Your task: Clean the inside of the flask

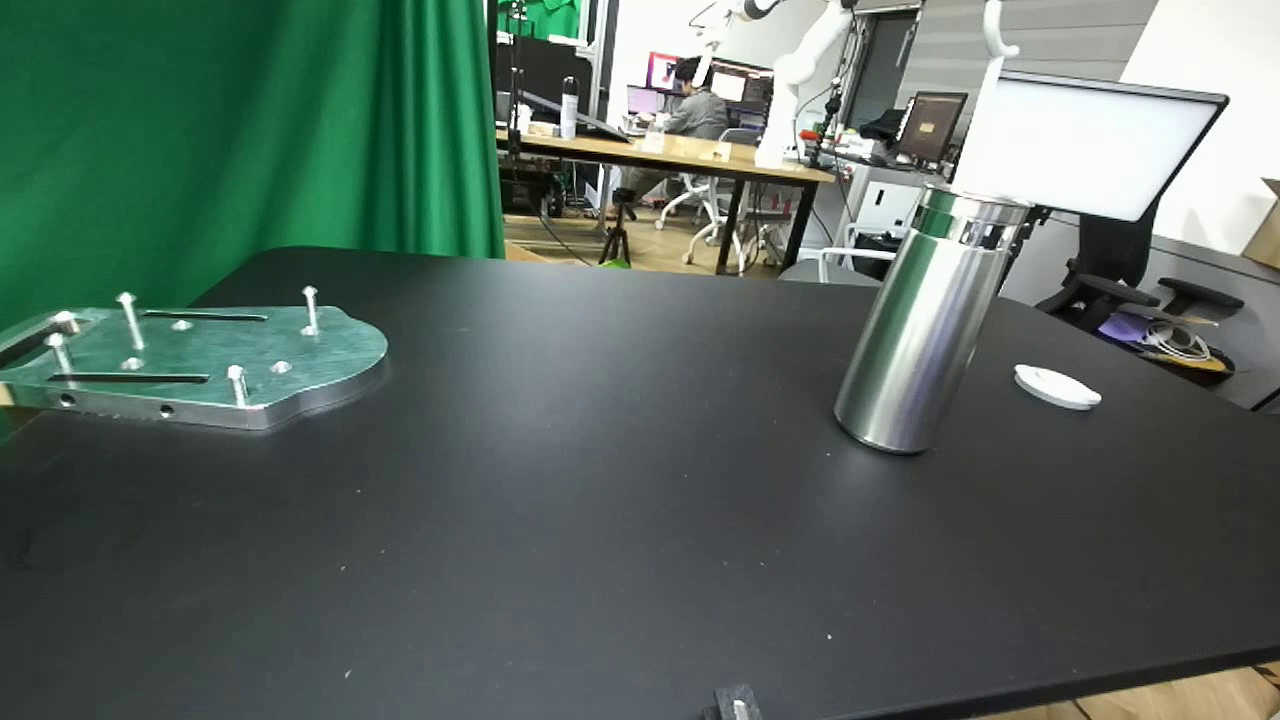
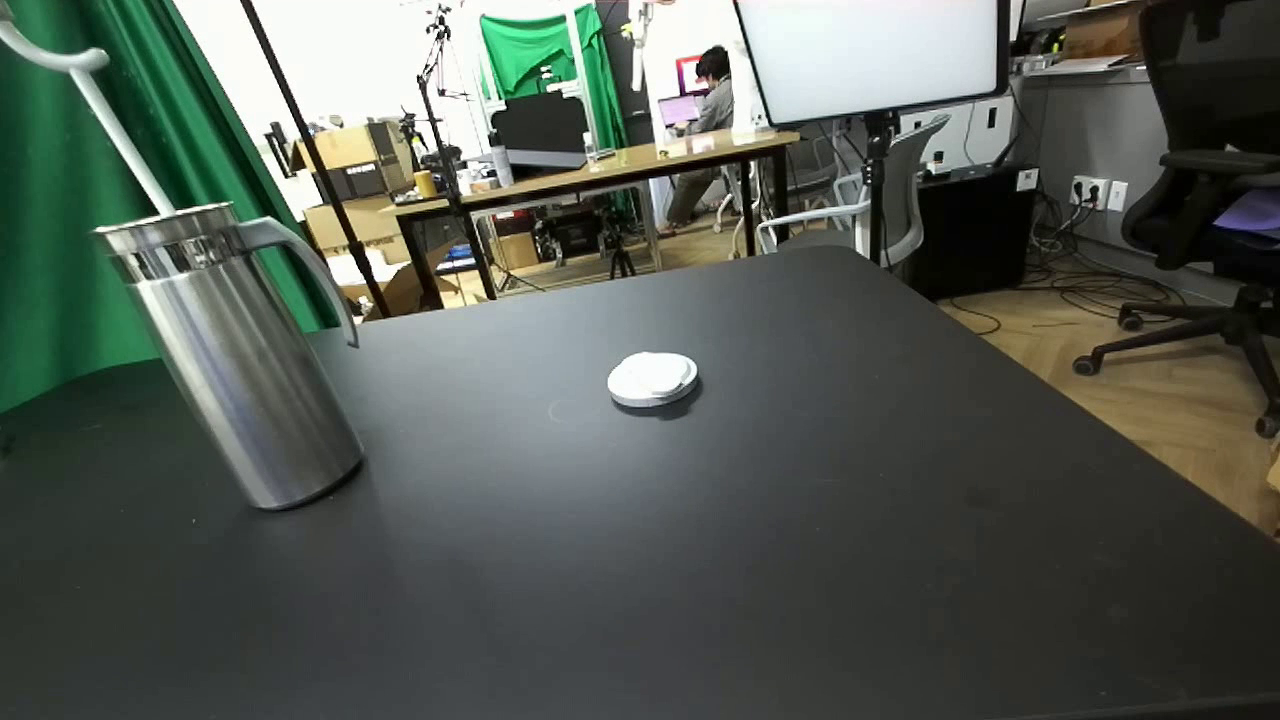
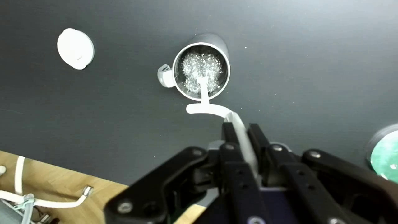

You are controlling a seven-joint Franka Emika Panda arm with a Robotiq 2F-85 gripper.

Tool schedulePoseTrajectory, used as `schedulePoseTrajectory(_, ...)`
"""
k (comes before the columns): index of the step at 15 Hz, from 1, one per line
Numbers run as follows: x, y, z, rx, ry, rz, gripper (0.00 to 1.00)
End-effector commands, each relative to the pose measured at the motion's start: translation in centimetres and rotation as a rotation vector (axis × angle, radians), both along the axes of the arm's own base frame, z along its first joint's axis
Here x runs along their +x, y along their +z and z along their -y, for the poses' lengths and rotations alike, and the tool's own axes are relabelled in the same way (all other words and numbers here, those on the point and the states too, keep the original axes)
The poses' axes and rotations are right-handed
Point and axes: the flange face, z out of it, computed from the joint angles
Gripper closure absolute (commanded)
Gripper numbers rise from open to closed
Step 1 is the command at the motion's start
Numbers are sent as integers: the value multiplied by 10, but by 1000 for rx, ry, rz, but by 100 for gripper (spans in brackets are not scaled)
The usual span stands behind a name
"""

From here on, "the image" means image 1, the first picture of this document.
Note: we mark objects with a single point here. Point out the stainless steel flask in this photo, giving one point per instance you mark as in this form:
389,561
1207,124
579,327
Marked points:
920,346

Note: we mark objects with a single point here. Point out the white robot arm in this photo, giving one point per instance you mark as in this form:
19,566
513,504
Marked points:
785,95

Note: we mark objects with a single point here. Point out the small black tripod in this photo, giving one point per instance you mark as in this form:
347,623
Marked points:
619,237

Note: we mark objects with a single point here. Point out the white chair under desk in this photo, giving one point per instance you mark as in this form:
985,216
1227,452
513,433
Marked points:
695,202

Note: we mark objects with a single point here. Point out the wooden desk black legs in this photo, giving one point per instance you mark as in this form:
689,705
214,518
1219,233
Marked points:
666,151

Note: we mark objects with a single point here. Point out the water bottle on desk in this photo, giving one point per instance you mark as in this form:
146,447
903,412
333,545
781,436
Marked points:
568,113

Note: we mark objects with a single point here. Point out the seated person grey shirt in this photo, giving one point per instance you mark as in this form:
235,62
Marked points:
702,110

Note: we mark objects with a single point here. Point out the monitor with pink screen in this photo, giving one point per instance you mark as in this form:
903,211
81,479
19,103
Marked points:
662,68

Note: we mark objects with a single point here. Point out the black equipment box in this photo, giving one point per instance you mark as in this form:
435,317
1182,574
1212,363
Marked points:
543,74

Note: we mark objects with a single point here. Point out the silver upright bolt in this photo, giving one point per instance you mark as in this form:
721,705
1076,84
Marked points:
131,320
239,386
66,320
310,309
56,352

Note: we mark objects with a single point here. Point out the green hanging cloth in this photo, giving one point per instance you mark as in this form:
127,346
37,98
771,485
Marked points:
543,19

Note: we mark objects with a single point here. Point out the metal mounting plate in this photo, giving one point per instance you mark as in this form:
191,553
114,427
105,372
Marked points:
274,341

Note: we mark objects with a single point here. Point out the white round lid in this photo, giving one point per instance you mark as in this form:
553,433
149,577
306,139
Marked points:
1057,390

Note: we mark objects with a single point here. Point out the purple item on chair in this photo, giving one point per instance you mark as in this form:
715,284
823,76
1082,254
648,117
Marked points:
1133,328

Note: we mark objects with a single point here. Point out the green curtain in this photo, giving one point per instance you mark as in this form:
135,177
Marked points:
201,134

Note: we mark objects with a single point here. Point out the large white display screen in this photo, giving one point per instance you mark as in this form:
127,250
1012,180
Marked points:
1107,147

